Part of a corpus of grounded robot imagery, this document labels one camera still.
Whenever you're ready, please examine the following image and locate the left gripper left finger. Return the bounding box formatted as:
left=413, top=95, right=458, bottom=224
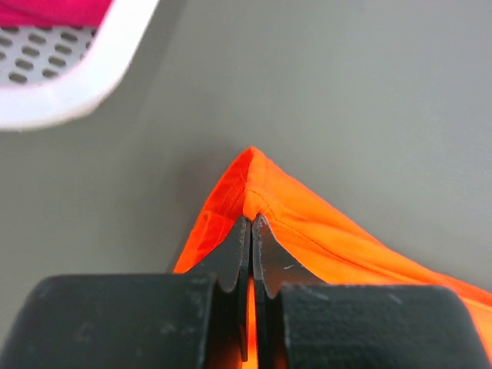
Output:
left=1, top=218, right=251, bottom=368

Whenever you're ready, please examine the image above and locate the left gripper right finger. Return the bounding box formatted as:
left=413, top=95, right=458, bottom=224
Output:
left=251, top=216, right=491, bottom=368

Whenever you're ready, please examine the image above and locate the orange t shirt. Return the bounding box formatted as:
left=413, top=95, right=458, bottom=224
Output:
left=174, top=148, right=491, bottom=368

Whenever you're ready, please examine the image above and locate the white plastic laundry basket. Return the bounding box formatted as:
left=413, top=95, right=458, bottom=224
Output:
left=1, top=1, right=158, bottom=131

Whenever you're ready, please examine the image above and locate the magenta shirt in basket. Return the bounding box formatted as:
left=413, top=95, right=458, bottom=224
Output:
left=1, top=0, right=111, bottom=27

